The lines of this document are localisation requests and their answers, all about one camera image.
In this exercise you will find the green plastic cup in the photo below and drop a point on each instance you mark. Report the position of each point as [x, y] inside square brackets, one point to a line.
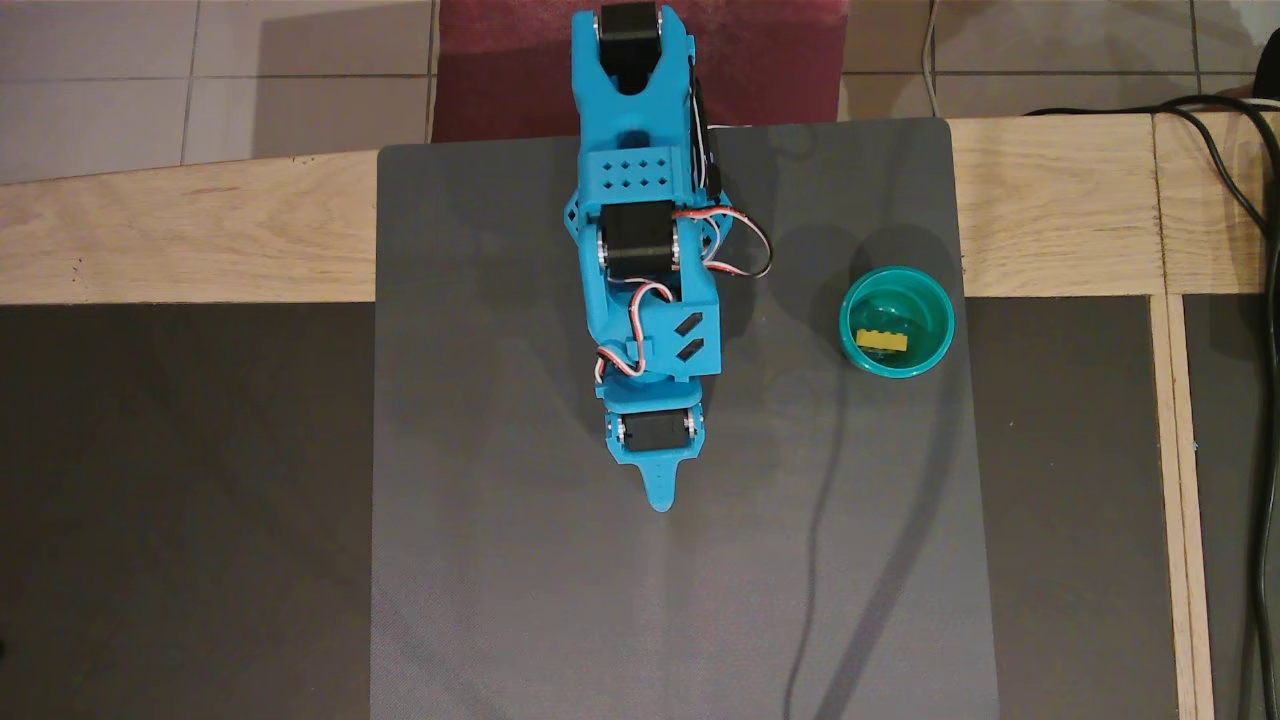
[850, 310]

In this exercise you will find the cream lego brick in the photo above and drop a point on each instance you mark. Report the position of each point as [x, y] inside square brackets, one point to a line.
[882, 341]

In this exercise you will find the black power plug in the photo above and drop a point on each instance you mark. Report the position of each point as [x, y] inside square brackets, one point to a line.
[712, 150]

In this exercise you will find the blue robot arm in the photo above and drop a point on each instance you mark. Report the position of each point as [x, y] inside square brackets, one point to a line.
[630, 175]

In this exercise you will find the grey table mat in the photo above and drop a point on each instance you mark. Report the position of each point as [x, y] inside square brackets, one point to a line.
[750, 550]

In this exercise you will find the chair with maroon cover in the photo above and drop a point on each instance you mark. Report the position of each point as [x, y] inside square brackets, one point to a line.
[500, 60]

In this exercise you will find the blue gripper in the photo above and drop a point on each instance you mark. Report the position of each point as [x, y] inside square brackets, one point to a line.
[655, 432]

